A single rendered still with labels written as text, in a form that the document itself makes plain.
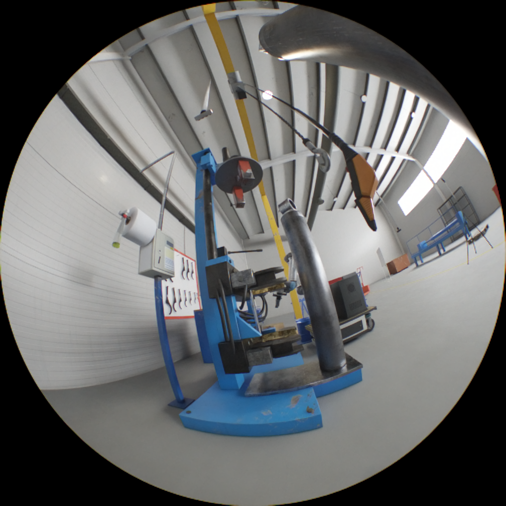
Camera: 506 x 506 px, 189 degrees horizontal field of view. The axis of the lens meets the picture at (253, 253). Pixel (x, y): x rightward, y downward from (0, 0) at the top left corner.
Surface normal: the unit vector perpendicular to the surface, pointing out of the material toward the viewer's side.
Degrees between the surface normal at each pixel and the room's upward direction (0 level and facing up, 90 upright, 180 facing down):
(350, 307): 90
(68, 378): 90
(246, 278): 90
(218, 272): 90
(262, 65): 173
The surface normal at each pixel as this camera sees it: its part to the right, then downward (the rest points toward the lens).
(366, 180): -0.81, -0.05
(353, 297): -0.12, -0.35
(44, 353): 0.96, -0.26
